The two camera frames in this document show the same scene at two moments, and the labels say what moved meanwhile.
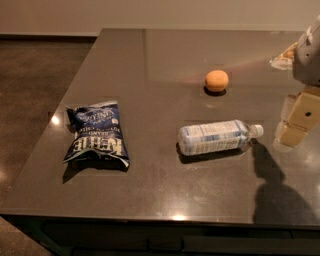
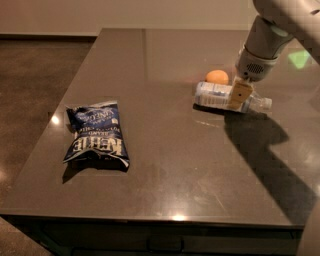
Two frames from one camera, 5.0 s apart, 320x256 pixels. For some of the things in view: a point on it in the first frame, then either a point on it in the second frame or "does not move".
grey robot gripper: x=308 y=60 → x=254 y=68
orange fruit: x=216 y=80 does not move
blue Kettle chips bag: x=98 y=136 does not move
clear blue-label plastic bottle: x=215 y=137 → x=217 y=96
